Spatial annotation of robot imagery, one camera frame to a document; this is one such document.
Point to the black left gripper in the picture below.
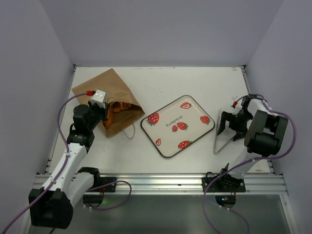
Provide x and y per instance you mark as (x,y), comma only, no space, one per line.
(104,111)

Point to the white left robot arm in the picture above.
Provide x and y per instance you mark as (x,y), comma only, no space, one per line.
(52,205)

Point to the aluminium front frame rail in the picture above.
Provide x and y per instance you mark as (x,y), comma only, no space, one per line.
(191,184)

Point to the brown paper bag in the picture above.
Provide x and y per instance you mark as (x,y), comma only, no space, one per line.
(118,93)

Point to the round yellow fake pastry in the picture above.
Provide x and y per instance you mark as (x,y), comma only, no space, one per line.
(120,106)

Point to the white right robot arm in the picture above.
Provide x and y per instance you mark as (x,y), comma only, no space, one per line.
(252,121)

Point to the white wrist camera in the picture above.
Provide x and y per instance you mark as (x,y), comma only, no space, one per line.
(99,98)
(236,105)

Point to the metal tongs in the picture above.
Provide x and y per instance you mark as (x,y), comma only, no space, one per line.
(221,140)

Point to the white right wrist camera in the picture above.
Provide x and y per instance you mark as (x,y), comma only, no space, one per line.
(236,105)

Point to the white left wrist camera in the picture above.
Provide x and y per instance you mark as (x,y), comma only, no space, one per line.
(99,98)

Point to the strawberry pattern tray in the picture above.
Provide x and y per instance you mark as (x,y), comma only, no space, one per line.
(177,125)

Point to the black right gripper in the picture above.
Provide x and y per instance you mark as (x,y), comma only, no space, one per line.
(234,123)

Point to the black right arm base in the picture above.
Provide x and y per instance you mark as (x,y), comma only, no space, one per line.
(226,184)

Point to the long orange fake baguette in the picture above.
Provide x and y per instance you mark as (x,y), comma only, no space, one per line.
(108,123)

